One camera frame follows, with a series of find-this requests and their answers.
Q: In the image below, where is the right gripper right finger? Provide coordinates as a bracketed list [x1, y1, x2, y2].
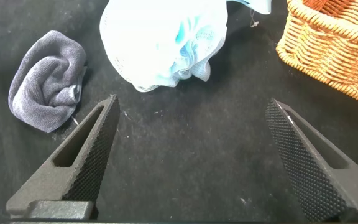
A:
[265, 98, 358, 222]

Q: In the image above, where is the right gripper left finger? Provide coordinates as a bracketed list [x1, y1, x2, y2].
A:
[6, 94, 121, 218]

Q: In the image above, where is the grey cloth towel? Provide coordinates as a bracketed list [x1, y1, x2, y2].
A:
[7, 30, 88, 134]

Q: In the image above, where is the light blue bath loofah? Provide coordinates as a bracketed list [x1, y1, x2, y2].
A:
[99, 0, 272, 93]

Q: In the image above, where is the woven wicker basket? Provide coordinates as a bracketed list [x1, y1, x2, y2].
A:
[275, 0, 358, 111]

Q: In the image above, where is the black tablecloth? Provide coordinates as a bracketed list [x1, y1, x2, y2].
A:
[0, 0, 358, 223]

